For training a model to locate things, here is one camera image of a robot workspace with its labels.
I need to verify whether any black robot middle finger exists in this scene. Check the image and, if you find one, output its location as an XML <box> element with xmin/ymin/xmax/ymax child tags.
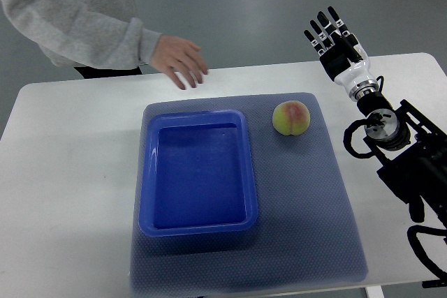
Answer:
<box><xmin>317</xmin><ymin>11</ymin><xmax>341</xmax><ymax>43</ymax></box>

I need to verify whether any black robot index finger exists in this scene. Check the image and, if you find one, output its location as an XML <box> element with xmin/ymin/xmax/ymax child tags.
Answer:
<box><xmin>328</xmin><ymin>6</ymin><xmax>351</xmax><ymax>36</ymax></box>

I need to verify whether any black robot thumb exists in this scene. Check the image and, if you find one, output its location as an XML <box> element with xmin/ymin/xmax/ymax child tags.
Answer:
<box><xmin>334</xmin><ymin>31</ymin><xmax>362</xmax><ymax>63</ymax></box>

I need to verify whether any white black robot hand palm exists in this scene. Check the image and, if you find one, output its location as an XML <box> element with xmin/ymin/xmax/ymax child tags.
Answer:
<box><xmin>319</xmin><ymin>42</ymin><xmax>379</xmax><ymax>96</ymax></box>

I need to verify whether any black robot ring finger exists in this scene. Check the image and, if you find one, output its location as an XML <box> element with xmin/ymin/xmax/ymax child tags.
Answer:
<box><xmin>310</xmin><ymin>20</ymin><xmax>331</xmax><ymax>49</ymax></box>

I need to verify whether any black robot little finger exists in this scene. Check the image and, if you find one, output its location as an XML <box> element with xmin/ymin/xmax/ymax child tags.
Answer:
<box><xmin>304</xmin><ymin>30</ymin><xmax>325</xmax><ymax>57</ymax></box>

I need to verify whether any yellow-red peach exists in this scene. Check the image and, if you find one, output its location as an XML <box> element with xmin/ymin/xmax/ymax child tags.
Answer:
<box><xmin>272</xmin><ymin>100</ymin><xmax>311</xmax><ymax>136</ymax></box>

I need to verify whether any grey sweater forearm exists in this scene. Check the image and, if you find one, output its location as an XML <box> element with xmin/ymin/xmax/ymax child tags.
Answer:
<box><xmin>1</xmin><ymin>0</ymin><xmax>161</xmax><ymax>69</ymax></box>

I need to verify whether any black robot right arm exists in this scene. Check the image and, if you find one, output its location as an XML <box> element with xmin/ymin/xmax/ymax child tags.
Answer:
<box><xmin>304</xmin><ymin>7</ymin><xmax>446</xmax><ymax>224</ymax></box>

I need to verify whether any person's bare hand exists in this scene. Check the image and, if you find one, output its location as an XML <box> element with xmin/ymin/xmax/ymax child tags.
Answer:
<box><xmin>149</xmin><ymin>35</ymin><xmax>208</xmax><ymax>90</ymax></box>

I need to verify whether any blue-grey textured mat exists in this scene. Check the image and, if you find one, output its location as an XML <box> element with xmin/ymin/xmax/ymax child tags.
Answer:
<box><xmin>130</xmin><ymin>93</ymin><xmax>368</xmax><ymax>297</ymax></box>

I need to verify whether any blue plastic tray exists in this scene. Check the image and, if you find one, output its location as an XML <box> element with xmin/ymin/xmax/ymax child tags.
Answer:
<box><xmin>138</xmin><ymin>110</ymin><xmax>258</xmax><ymax>237</ymax></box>

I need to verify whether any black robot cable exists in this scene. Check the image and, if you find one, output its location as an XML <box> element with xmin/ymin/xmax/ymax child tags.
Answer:
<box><xmin>406</xmin><ymin>225</ymin><xmax>447</xmax><ymax>289</ymax></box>

